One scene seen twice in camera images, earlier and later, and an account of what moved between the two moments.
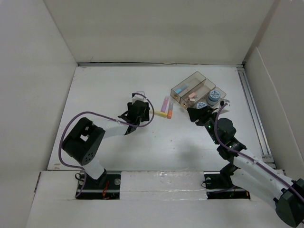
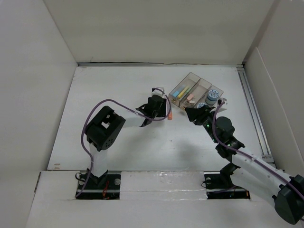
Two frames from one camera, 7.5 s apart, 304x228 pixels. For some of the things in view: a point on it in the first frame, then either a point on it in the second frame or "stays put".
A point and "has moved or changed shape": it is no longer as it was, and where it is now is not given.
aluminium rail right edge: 265,151 stays put
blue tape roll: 213,97 stays put
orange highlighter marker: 170,106 has moved or changed shape
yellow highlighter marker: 161,114 has moved or changed shape
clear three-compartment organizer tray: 197,90 stays put
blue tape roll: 200,105 stays put
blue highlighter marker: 180,89 → 175,93
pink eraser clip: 192,95 has moved or changed shape
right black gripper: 206,112 stays put
